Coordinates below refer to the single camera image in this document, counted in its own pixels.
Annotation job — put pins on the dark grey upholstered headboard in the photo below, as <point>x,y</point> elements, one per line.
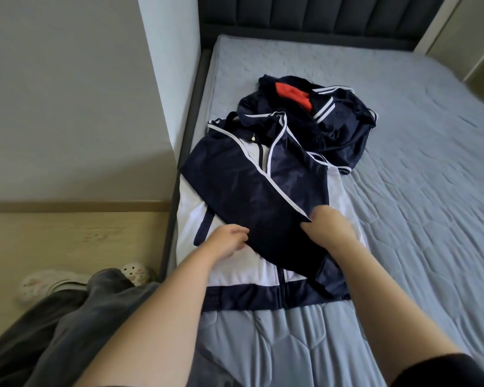
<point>314,13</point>

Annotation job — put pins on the red and navy sports jacket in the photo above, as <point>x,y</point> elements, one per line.
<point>323,117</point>

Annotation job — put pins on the person's right forearm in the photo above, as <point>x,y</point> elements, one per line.
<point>395,310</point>

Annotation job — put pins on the grey quilted bed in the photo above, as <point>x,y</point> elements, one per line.
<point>427,117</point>

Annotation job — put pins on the white and navy garment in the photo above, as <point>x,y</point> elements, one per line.
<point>258,181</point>

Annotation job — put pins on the person's left forearm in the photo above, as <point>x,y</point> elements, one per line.
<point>153,326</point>

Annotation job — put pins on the person's right hand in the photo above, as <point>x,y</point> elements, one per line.
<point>329,225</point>

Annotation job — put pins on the person's left hand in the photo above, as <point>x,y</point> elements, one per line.
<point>224,239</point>

